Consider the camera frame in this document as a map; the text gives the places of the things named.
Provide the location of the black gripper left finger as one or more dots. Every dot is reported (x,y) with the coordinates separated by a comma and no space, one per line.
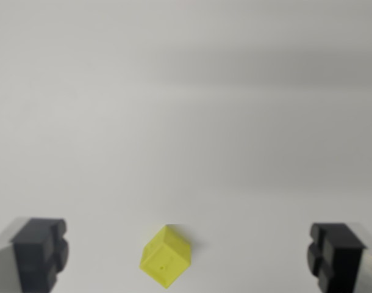
(30,256)

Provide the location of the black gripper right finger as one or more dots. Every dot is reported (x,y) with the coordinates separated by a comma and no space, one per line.
(341,259)

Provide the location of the yellow cube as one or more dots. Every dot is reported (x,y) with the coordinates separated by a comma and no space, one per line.
(165,258)

